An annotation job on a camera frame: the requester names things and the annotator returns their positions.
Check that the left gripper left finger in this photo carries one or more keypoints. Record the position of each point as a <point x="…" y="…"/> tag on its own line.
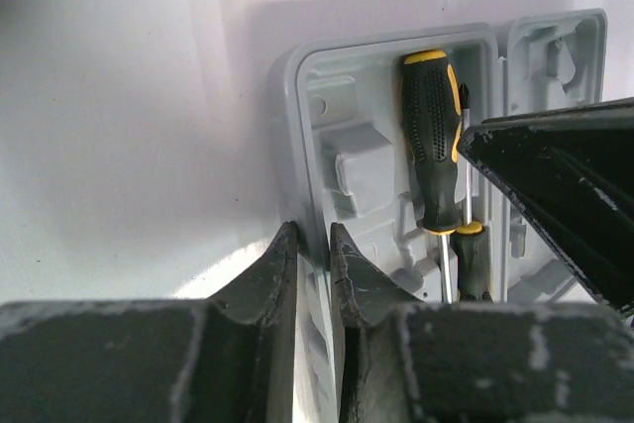
<point x="225" y="358"/>

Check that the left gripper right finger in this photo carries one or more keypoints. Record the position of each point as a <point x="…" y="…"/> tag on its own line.
<point x="411" y="361"/>

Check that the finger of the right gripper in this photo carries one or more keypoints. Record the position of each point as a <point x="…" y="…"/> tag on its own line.
<point x="569" y="172"/>

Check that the black yellow screwdriver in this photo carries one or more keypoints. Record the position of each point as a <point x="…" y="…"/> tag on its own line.
<point x="431" y="120"/>
<point x="468" y="243"/>

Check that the grey plastic tool case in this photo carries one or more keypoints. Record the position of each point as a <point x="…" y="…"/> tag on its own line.
<point x="341" y="153"/>

